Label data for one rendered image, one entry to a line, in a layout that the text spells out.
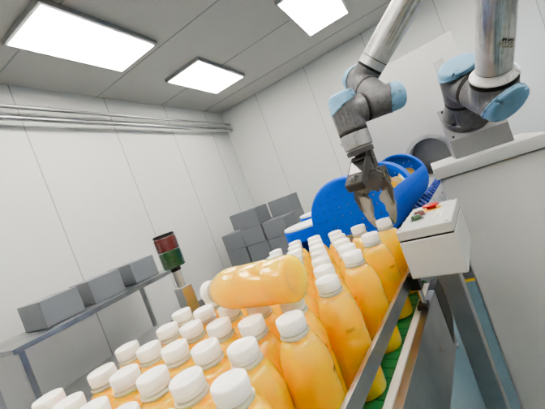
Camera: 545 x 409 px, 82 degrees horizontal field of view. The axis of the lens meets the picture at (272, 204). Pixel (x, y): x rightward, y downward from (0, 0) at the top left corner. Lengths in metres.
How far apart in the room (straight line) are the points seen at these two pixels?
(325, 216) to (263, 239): 3.67
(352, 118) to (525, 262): 0.75
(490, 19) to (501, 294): 0.83
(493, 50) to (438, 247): 0.55
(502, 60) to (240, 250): 4.43
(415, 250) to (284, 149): 6.03
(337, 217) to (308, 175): 5.37
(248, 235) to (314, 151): 2.41
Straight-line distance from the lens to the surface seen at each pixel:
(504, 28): 1.00
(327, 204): 1.10
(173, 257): 0.93
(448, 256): 0.67
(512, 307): 1.34
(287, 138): 6.58
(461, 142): 1.28
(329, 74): 6.43
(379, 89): 0.89
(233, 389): 0.34
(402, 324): 0.77
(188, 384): 0.40
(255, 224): 4.75
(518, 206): 1.24
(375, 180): 0.84
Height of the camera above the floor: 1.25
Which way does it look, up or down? 1 degrees down
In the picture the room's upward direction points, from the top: 20 degrees counter-clockwise
